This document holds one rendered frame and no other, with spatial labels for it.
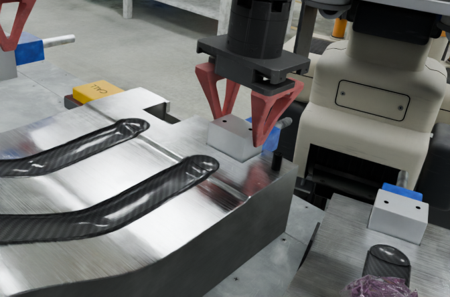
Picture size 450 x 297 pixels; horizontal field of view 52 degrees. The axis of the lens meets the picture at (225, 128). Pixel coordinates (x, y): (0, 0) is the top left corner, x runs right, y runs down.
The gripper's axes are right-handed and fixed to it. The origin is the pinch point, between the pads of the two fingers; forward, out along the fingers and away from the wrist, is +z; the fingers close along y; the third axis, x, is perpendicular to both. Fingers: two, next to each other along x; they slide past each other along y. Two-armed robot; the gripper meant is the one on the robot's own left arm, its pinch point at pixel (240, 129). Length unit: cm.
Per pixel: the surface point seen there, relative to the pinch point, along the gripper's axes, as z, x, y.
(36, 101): 11.6, -1.6, -40.0
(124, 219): 3.5, -16.3, 0.7
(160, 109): 3.1, 0.7, -13.3
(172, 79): 90, 166, -173
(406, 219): 2.7, 3.3, 18.5
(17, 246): -0.4, -26.4, 2.1
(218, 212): 2.5, -10.2, 6.2
